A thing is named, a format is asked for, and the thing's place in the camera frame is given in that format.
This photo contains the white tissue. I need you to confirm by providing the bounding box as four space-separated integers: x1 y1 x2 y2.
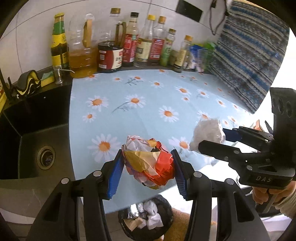
189 118 226 153

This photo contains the silver foil bag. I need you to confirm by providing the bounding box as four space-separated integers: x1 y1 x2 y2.
128 202 145 219

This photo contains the white textured paper towel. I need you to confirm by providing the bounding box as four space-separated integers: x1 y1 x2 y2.
137 200 164 230

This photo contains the red yellow wrapper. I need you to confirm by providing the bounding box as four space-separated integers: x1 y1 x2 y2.
121 135 175 190

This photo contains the black trash bin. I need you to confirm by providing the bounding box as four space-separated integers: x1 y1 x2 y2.
118 195 173 240

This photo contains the black kitchen sink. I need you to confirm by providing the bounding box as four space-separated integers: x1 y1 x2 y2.
1 84 74 180

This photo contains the right hand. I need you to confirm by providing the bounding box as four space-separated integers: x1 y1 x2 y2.
252 181 295 204

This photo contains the brown fleece trouser leg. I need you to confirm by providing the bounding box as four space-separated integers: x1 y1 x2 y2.
162 208 218 241

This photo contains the daisy pattern blue tablecloth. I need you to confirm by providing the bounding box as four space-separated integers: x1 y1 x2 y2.
68 69 258 214

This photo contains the green packet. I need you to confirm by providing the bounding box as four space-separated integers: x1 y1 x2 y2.
204 42 216 55

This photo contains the small gold cap bottle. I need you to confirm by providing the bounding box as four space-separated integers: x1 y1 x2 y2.
173 35 193 73

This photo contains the small glass jar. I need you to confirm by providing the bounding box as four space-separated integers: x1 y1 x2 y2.
169 49 179 66

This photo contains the yellow green sponge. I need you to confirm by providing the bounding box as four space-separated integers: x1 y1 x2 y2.
41 71 55 88

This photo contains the green label oil bottle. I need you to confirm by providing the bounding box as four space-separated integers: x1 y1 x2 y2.
159 28 176 66

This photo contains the metal soap dispenser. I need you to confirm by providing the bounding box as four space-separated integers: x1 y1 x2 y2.
53 66 75 85

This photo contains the black yellow rubber glove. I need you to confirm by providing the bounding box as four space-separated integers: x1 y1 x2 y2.
11 70 41 99

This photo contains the yellow detergent box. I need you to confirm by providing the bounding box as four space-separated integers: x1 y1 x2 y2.
0 86 7 112

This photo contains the large soy sauce jug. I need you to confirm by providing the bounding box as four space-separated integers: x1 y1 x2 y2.
97 8 126 73

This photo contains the yellow cap clear bottle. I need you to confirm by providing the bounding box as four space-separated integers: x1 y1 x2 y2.
134 15 156 68

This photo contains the red label gold cap bottle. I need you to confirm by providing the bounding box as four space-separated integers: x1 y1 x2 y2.
148 16 166 65

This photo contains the green label dark bottle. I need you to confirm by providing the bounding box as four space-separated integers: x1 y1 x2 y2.
51 13 69 69

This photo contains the large cooking oil jug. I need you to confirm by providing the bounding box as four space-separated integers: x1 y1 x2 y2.
68 13 97 78

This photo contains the red label vinegar bottle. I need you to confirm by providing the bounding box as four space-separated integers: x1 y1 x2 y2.
122 12 139 67

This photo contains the black hanging cable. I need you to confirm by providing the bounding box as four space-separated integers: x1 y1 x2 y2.
209 0 230 36

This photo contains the black wall outlet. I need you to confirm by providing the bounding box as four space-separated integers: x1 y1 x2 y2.
175 0 203 22

